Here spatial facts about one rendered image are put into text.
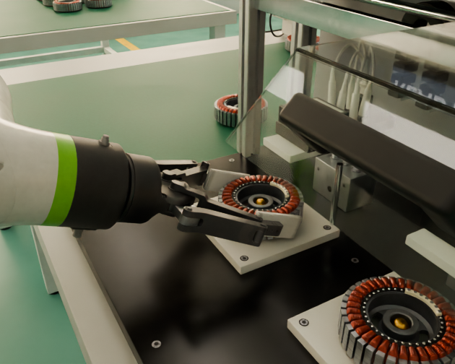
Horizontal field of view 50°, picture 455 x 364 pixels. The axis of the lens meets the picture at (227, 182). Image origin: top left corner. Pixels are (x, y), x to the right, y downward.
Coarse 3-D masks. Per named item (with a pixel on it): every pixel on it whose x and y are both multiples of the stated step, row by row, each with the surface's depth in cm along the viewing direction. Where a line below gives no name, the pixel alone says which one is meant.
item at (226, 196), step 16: (256, 176) 68; (224, 192) 64; (240, 192) 65; (256, 192) 67; (272, 192) 66; (288, 192) 64; (240, 208) 60; (256, 208) 63; (272, 208) 64; (288, 208) 61
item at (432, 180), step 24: (288, 120) 25; (312, 120) 24; (336, 120) 23; (312, 144) 26; (336, 144) 23; (360, 144) 22; (384, 144) 21; (360, 168) 22; (384, 168) 20; (408, 168) 20; (432, 168) 19; (408, 192) 19; (432, 192) 19; (432, 216) 20
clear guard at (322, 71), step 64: (320, 64) 31; (384, 64) 30; (448, 64) 30; (256, 128) 32; (384, 128) 26; (448, 128) 23; (320, 192) 26; (384, 192) 24; (384, 256) 22; (448, 256) 21
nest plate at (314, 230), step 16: (304, 208) 67; (304, 224) 64; (320, 224) 64; (224, 240) 61; (272, 240) 61; (288, 240) 61; (304, 240) 61; (320, 240) 62; (240, 256) 58; (256, 256) 58; (272, 256) 59; (240, 272) 57
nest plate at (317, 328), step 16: (336, 304) 51; (288, 320) 50; (304, 320) 49; (320, 320) 49; (336, 320) 49; (304, 336) 48; (320, 336) 48; (336, 336) 48; (320, 352) 46; (336, 352) 46
